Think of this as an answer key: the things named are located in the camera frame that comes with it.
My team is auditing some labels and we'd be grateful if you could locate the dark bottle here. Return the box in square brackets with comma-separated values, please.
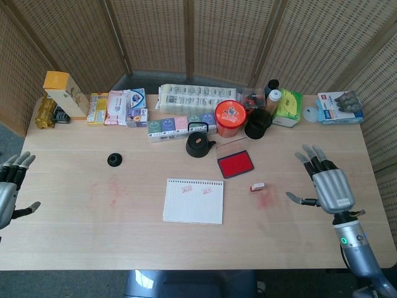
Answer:
[263, 79, 281, 97]

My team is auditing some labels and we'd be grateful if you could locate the clear wrapped paper roll pack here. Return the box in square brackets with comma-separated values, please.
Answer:
[156, 83, 239, 115]

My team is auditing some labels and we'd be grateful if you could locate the brown bottle white cap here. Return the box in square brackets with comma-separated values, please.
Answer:
[265, 89, 282, 114]

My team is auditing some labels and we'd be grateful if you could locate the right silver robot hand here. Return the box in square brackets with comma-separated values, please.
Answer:
[285, 143, 357, 215]

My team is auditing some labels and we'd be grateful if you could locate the dark robot base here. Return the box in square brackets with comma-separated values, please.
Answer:
[123, 269, 258, 298]

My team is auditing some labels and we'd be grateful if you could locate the purple small box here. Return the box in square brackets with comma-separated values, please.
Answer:
[125, 107, 149, 129]

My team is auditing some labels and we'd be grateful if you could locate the orange lidded tub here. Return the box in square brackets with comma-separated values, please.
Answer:
[215, 99, 248, 138]

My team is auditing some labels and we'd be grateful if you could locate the green tissue box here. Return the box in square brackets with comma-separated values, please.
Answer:
[271, 88, 304, 129]

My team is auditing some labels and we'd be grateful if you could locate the blue plastic packet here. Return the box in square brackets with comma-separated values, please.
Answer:
[316, 91, 365, 125]

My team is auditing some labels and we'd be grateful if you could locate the gold foil pack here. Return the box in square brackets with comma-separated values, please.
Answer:
[34, 96, 58, 129]

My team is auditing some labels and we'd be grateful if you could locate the clear plastic box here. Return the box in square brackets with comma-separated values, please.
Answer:
[240, 88, 267, 111]

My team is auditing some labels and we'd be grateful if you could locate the pink wet wipes pack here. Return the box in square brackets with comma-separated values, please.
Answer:
[104, 89, 131, 126]

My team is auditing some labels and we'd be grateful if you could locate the wicker folding screen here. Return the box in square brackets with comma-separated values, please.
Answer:
[0, 0, 397, 258]

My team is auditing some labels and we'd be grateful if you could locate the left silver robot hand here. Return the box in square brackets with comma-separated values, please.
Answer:
[0, 151, 42, 230]

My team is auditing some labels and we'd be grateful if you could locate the black teapot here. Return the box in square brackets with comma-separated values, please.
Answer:
[185, 122, 217, 158]

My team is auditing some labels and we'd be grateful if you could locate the multicolour pocket tissue pack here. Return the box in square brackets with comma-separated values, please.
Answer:
[147, 112, 218, 144]

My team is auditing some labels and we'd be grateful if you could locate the black mesh pen cup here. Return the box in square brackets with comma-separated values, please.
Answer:
[244, 109, 273, 140]

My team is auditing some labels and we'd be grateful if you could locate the red ink pad clear lid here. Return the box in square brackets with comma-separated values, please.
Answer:
[214, 138, 255, 180]

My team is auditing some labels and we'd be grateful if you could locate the small black round holder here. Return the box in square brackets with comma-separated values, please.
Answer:
[107, 153, 123, 168]

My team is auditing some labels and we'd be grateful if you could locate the blue white soap box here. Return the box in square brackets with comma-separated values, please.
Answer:
[127, 88, 146, 110]

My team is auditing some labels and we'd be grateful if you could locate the yellow flat box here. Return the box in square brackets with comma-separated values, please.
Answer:
[86, 92, 110, 127]

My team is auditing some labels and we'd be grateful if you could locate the tall cream yellow carton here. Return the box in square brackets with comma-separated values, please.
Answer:
[42, 71, 91, 121]

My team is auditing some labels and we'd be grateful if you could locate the white spiral lined notebook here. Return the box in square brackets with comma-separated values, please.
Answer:
[162, 178, 225, 225]

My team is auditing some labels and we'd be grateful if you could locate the white round disc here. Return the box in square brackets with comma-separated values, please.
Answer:
[302, 105, 320, 124]

